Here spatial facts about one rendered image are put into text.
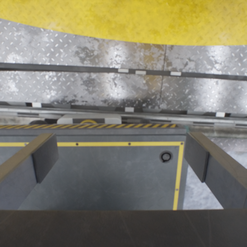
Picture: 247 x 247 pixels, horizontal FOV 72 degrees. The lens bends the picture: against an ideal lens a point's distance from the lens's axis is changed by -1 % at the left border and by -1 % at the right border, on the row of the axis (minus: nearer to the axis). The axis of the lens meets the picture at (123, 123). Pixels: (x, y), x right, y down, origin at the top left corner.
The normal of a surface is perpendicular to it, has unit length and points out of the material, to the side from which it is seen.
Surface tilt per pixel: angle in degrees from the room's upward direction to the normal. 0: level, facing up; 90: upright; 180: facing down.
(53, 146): 90
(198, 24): 0
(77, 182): 0
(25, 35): 0
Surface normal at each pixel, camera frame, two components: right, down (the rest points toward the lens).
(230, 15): 0.00, 0.29
